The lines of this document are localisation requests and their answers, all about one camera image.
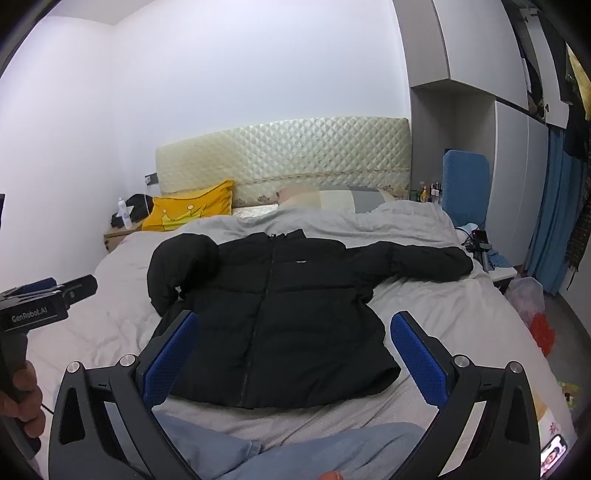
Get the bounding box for clear plastic bag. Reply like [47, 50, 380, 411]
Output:
[505, 277, 545, 327]

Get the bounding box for grey white wardrobe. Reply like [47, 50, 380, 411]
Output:
[394, 0, 569, 266]

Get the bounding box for black puffer jacket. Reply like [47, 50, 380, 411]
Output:
[146, 230, 473, 409]

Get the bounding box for blue folding chair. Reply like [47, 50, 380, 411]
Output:
[442, 150, 490, 227]

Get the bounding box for white plastic bottle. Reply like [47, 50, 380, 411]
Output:
[118, 199, 132, 230]

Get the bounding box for wooden nightstand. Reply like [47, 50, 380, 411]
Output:
[103, 221, 142, 253]

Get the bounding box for yellow crown pillow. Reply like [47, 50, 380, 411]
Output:
[141, 180, 235, 232]

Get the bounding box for blue curtain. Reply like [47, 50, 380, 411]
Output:
[525, 127, 586, 295]

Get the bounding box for smartphone with lit screen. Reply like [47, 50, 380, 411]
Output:
[540, 434, 568, 479]

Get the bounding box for person's left hand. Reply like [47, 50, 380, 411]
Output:
[1, 361, 46, 438]

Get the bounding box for red plastic bag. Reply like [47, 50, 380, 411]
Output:
[529, 313, 556, 357]

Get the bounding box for wall power socket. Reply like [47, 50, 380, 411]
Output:
[144, 173, 158, 186]

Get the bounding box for person's blue jeans legs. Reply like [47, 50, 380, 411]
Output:
[155, 412, 424, 479]

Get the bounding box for light grey duvet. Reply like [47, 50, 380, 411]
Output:
[29, 201, 577, 449]

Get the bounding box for black device with red light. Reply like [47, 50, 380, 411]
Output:
[465, 229, 492, 272]

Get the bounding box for cream quilted headboard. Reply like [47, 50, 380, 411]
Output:
[155, 116, 412, 206]

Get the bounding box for grey patchwork pillow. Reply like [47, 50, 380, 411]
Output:
[276, 184, 396, 213]

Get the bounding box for small items on shelf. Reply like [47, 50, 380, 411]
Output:
[410, 181, 443, 204]

